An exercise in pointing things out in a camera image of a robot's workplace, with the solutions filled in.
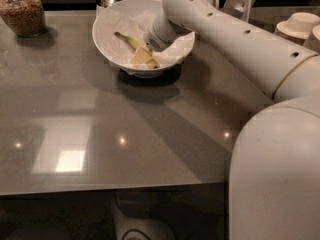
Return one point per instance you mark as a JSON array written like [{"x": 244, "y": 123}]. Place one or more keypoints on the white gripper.
[{"x": 155, "y": 40}]

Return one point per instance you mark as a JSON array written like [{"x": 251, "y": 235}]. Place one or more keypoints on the yellow green banana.
[{"x": 134, "y": 43}]

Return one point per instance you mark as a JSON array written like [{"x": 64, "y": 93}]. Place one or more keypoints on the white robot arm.
[{"x": 274, "y": 180}]

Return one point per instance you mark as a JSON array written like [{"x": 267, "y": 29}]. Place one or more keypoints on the white bowl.
[{"x": 110, "y": 37}]

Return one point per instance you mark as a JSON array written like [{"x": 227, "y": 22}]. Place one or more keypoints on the white paper napkin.
[{"x": 113, "y": 30}]

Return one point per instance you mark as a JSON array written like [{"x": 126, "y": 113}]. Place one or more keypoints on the white folded sign stand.
[{"x": 240, "y": 0}]

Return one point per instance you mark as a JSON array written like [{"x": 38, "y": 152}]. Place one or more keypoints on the left glass cereal jar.
[{"x": 26, "y": 18}]

